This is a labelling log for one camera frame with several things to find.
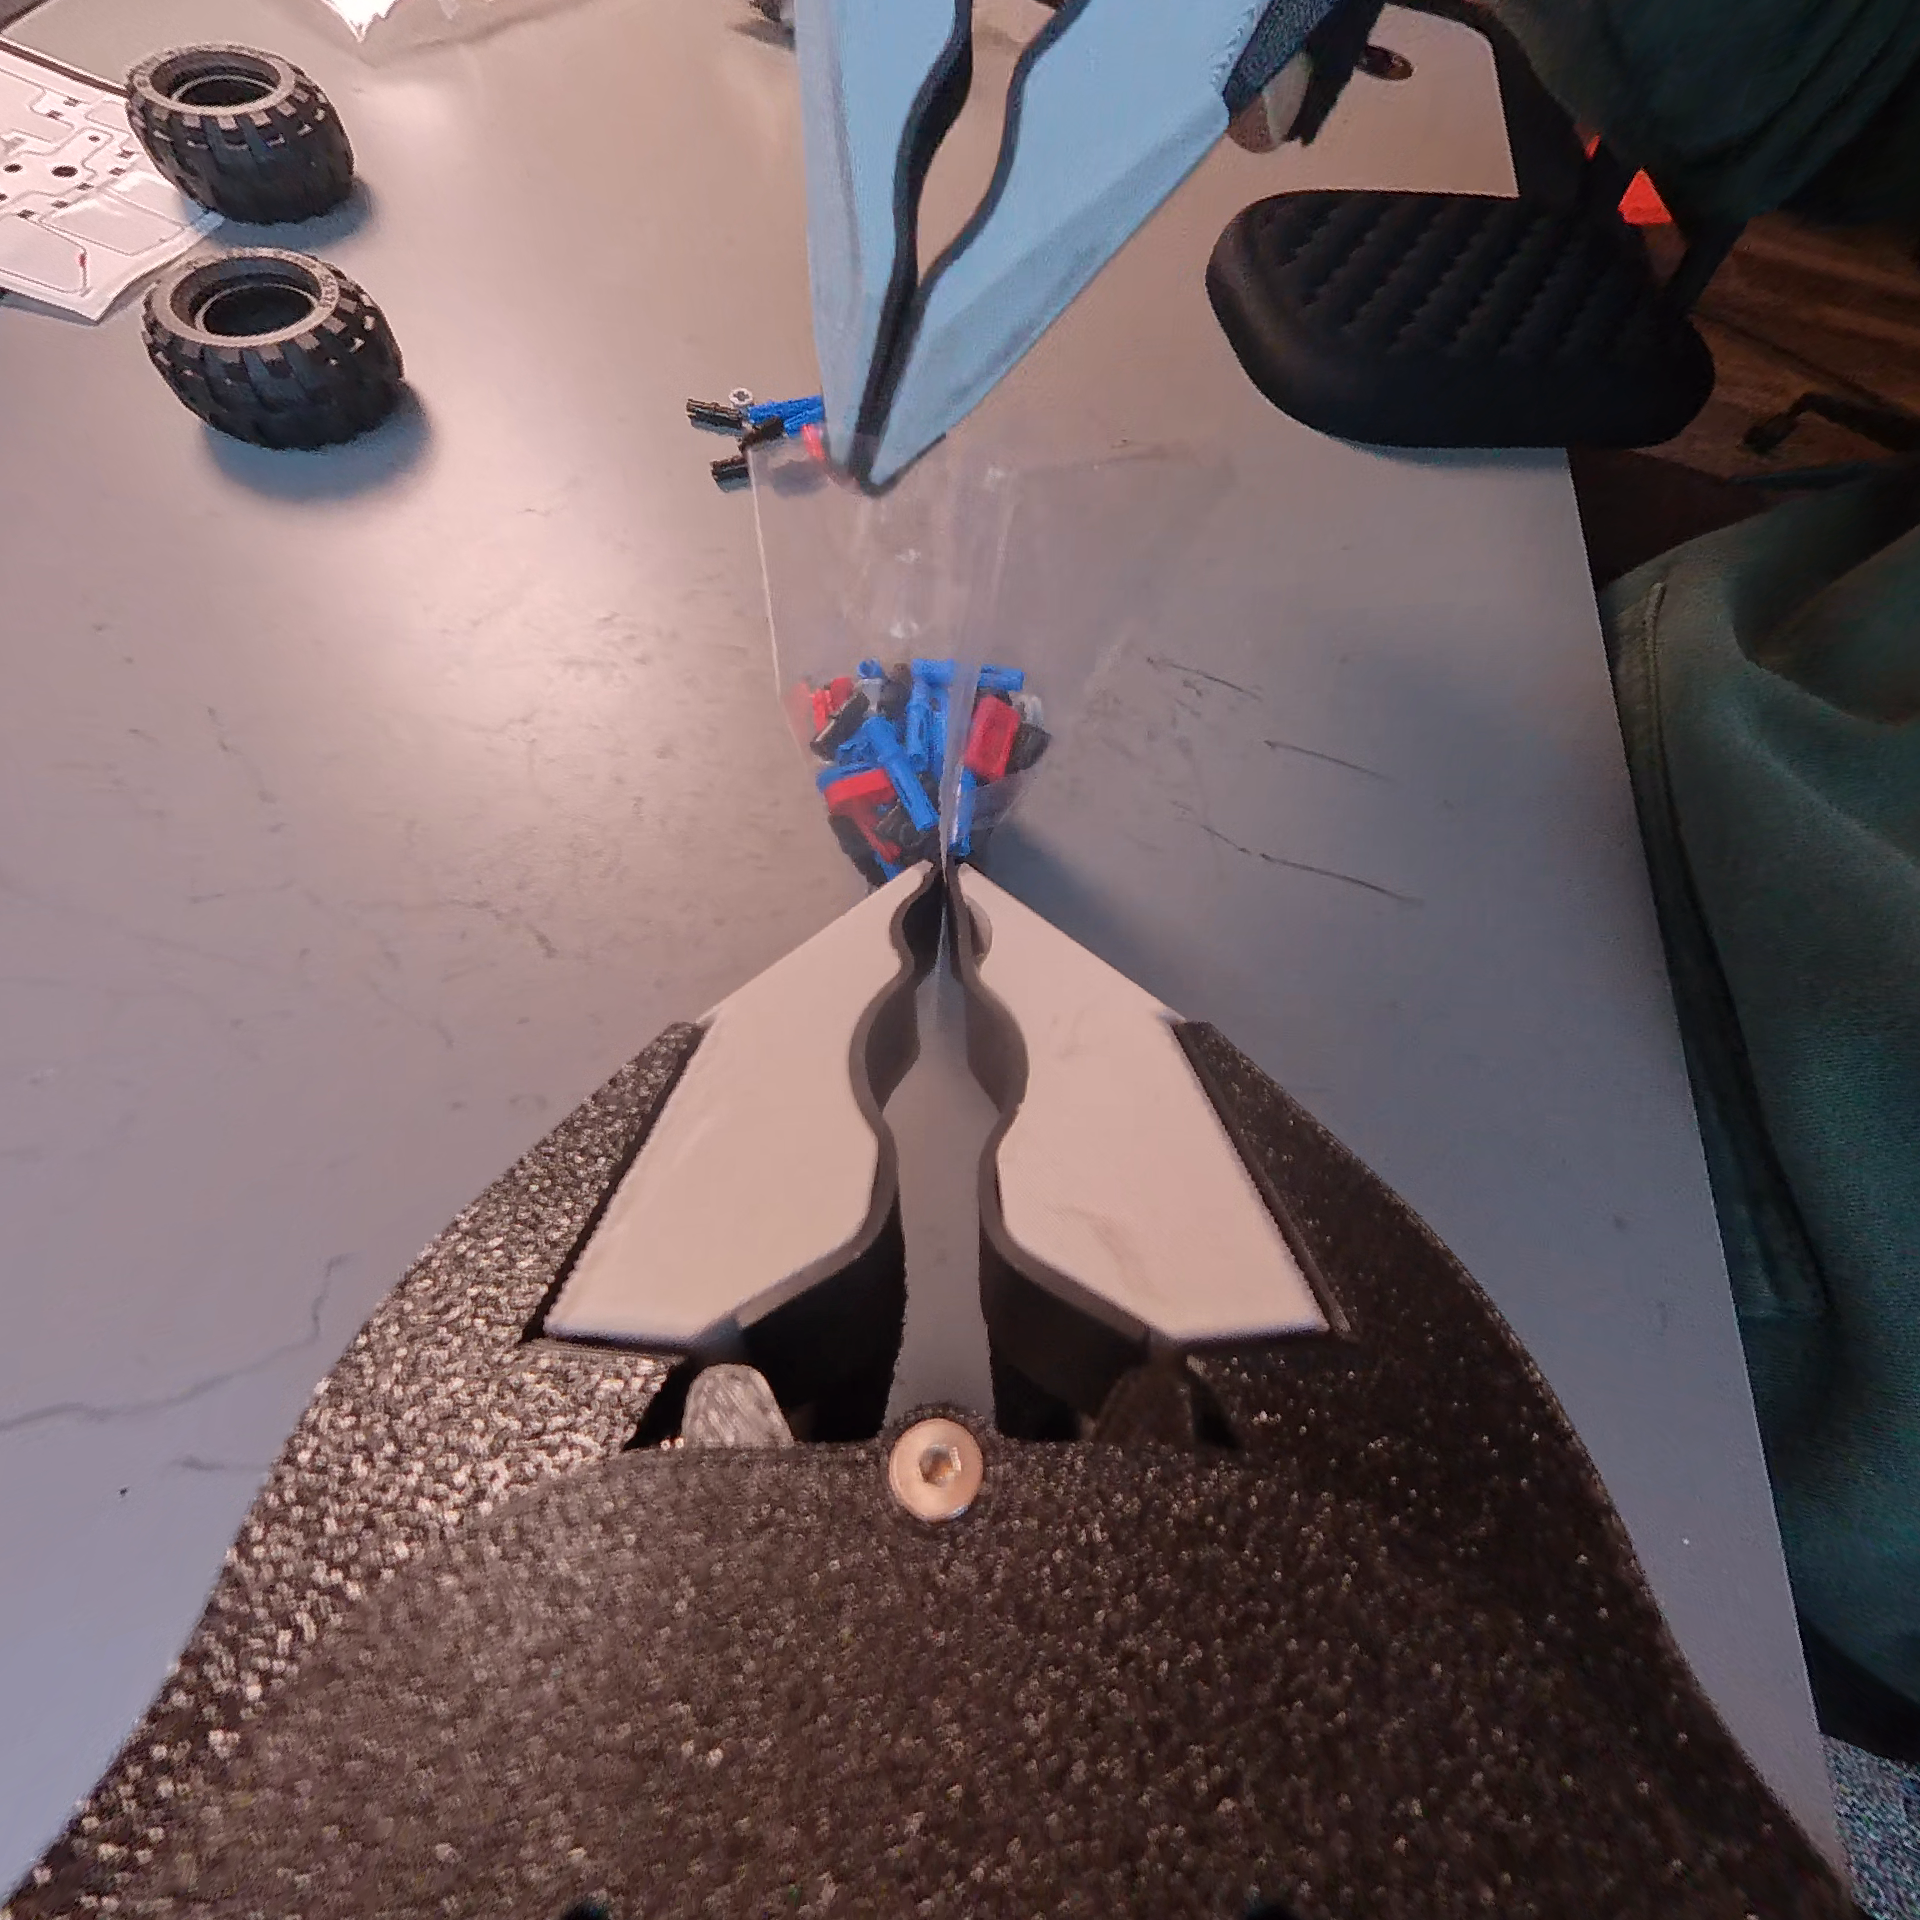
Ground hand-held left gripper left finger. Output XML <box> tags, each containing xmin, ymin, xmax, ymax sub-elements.
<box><xmin>550</xmin><ymin>871</ymin><xmax>955</xmax><ymax>1353</ymax></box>

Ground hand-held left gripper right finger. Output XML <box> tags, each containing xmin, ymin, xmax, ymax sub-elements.
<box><xmin>955</xmin><ymin>865</ymin><xmax>1331</xmax><ymax>1345</ymax></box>

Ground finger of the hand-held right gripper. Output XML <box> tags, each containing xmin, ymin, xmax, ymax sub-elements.
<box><xmin>793</xmin><ymin>0</ymin><xmax>980</xmax><ymax>492</ymax></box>
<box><xmin>858</xmin><ymin>0</ymin><xmax>1280</xmax><ymax>501</ymax></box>

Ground large pile of toy pins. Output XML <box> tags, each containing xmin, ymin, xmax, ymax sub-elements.
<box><xmin>685</xmin><ymin>390</ymin><xmax>842</xmax><ymax>492</ymax></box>

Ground clear plastic bag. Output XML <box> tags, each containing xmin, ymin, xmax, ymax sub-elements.
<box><xmin>315</xmin><ymin>0</ymin><xmax>618</xmax><ymax>44</ymax></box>
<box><xmin>753</xmin><ymin>423</ymin><xmax>1209</xmax><ymax>890</ymax></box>

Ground small cluster of toy pins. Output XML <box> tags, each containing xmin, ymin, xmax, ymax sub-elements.
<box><xmin>787</xmin><ymin>651</ymin><xmax>1062</xmax><ymax>884</ymax></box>

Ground black toy tyre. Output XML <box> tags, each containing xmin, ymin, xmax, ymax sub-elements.
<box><xmin>127</xmin><ymin>44</ymin><xmax>360</xmax><ymax>230</ymax></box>
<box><xmin>143</xmin><ymin>249</ymin><xmax>410</xmax><ymax>454</ymax></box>

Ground person's right forearm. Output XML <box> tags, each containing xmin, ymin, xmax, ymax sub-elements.
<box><xmin>1471</xmin><ymin>0</ymin><xmax>1920</xmax><ymax>258</ymax></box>

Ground grey desk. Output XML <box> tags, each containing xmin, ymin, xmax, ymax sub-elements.
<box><xmin>0</xmin><ymin>0</ymin><xmax>1846</xmax><ymax>1861</ymax></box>

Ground black padded armrest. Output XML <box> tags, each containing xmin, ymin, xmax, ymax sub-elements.
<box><xmin>1207</xmin><ymin>190</ymin><xmax>1724</xmax><ymax>454</ymax></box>

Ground crumpled clear plastic bag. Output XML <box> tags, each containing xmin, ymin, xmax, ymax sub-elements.
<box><xmin>315</xmin><ymin>0</ymin><xmax>618</xmax><ymax>44</ymax></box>

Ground white sticker sheet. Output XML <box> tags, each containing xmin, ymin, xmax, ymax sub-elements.
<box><xmin>0</xmin><ymin>44</ymin><xmax>230</xmax><ymax>329</ymax></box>

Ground person's blue jeans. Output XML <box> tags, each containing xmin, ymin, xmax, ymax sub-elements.
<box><xmin>1825</xmin><ymin>1725</ymin><xmax>1920</xmax><ymax>1920</ymax></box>

